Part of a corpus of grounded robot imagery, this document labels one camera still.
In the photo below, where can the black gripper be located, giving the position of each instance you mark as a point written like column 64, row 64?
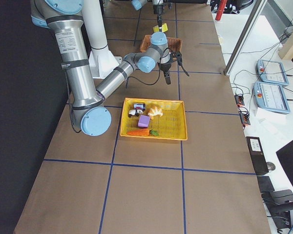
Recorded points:
column 157, row 10
column 165, row 67

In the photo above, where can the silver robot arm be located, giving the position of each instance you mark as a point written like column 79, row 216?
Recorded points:
column 138, row 4
column 65, row 18

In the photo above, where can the brown wicker basket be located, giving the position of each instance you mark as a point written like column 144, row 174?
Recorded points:
column 174, row 44

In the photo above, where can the yellow plastic basket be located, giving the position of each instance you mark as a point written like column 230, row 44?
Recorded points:
column 172, row 125

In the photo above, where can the toy croissant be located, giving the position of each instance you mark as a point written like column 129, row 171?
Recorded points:
column 155, row 111

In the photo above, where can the panda figurine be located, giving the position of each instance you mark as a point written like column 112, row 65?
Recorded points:
column 135, row 112

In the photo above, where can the purple cube block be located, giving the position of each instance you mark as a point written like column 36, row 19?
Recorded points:
column 143, row 121

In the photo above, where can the red cylinder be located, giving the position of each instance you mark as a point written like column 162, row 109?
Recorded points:
column 220, row 9

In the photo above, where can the toy carrot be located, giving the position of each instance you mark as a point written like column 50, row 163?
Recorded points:
column 143, row 133

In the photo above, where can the upper teach pendant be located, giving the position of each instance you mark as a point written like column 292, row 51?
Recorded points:
column 272, row 72

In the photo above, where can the teach pendant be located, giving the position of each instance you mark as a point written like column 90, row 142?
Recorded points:
column 271, row 97
column 272, row 72

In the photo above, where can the lower teach pendant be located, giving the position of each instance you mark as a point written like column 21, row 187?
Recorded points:
column 271, row 97

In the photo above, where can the black box with label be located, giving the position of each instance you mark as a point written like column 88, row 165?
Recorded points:
column 257, row 155

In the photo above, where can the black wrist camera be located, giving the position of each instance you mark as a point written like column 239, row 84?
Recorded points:
column 177, row 56

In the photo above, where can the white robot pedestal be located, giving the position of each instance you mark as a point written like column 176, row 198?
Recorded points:
column 101, row 60

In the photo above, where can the aluminium frame post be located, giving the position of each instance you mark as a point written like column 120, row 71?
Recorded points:
column 250, row 23

